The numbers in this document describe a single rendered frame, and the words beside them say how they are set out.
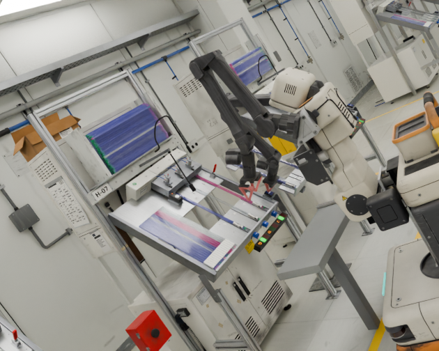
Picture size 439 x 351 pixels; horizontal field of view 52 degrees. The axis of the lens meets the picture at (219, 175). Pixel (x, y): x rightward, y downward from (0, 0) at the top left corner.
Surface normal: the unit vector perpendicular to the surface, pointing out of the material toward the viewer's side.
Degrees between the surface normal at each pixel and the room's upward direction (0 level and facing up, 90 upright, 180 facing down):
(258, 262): 90
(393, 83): 90
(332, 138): 90
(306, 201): 90
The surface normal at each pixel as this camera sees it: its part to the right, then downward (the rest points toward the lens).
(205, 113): -0.54, 0.47
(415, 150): -0.35, 0.42
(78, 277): 0.65, -0.29
